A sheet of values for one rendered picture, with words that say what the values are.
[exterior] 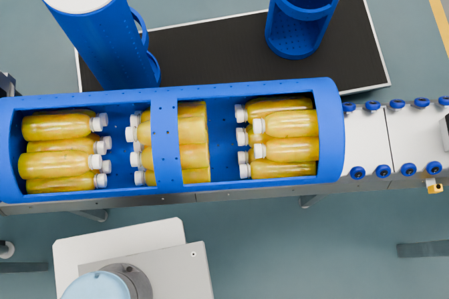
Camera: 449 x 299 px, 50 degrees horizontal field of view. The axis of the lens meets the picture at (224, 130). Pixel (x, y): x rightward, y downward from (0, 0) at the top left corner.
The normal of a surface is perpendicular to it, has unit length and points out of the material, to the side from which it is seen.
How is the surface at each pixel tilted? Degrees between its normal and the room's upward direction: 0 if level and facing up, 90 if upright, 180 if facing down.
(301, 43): 0
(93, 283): 7
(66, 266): 0
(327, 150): 34
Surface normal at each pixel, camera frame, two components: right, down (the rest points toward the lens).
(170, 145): 0.02, 0.07
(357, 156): 0.00, -0.26
